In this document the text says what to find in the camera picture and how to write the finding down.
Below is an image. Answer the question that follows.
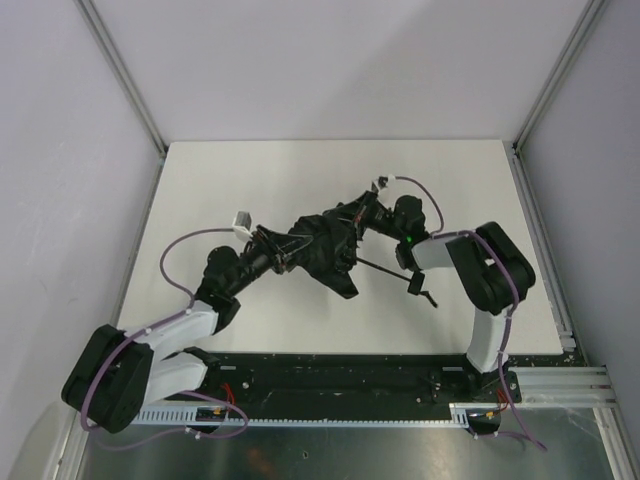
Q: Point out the black folding umbrella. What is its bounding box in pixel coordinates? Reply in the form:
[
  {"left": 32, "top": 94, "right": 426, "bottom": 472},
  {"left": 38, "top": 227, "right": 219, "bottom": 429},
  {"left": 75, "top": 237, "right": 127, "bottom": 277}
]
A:
[{"left": 289, "top": 207, "right": 438, "bottom": 307}]

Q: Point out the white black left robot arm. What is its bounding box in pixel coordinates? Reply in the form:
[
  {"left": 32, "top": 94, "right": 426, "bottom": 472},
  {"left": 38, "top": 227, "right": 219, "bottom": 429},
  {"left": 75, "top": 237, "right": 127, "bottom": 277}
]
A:
[{"left": 61, "top": 226, "right": 319, "bottom": 433}]

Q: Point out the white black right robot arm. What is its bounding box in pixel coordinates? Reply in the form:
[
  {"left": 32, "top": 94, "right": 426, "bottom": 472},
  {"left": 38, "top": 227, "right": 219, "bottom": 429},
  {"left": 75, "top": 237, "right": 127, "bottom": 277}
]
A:
[{"left": 323, "top": 191, "right": 536, "bottom": 393}]

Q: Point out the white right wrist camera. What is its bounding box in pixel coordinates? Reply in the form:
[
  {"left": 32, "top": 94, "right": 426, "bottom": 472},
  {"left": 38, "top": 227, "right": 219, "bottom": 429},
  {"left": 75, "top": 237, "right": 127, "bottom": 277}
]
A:
[{"left": 371, "top": 175, "right": 397, "bottom": 194}]

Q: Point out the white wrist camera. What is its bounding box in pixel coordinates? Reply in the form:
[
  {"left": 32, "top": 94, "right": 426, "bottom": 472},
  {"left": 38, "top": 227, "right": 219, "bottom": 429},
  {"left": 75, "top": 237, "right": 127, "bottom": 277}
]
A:
[
  {"left": 232, "top": 211, "right": 252, "bottom": 242},
  {"left": 371, "top": 175, "right": 397, "bottom": 194}
]

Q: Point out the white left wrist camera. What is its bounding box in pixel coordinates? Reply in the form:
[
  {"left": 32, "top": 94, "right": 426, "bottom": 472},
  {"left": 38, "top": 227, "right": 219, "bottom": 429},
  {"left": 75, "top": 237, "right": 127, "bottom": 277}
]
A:
[{"left": 232, "top": 211, "right": 252, "bottom": 242}]

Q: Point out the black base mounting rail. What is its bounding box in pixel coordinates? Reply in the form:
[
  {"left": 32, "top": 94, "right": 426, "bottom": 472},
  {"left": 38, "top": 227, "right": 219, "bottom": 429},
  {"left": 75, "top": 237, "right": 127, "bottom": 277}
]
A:
[{"left": 164, "top": 351, "right": 521, "bottom": 419}]

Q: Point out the grey slotted cable duct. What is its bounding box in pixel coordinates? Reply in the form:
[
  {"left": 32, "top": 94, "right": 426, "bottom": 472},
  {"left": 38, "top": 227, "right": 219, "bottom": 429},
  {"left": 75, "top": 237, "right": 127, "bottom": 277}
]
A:
[{"left": 134, "top": 403, "right": 501, "bottom": 427}]

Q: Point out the aluminium frame side rail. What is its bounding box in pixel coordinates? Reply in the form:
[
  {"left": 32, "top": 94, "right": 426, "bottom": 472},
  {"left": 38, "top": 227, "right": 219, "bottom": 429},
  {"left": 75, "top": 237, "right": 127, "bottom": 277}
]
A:
[{"left": 504, "top": 142, "right": 616, "bottom": 409}]

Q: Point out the right aluminium frame post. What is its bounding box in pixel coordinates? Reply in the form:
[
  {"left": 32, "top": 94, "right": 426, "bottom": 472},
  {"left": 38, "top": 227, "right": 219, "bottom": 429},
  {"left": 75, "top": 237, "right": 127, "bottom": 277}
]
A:
[{"left": 512, "top": 0, "right": 610, "bottom": 154}]

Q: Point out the aluminium frame post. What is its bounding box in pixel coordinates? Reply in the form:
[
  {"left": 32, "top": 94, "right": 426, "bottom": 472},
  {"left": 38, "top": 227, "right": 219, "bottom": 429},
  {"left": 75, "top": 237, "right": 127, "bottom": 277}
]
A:
[
  {"left": 512, "top": 0, "right": 610, "bottom": 154},
  {"left": 74, "top": 0, "right": 168, "bottom": 159}
]

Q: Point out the left aluminium frame post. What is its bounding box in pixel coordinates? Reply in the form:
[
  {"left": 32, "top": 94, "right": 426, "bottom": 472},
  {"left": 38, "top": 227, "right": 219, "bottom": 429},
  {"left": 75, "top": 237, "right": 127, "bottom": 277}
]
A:
[{"left": 74, "top": 0, "right": 168, "bottom": 159}]

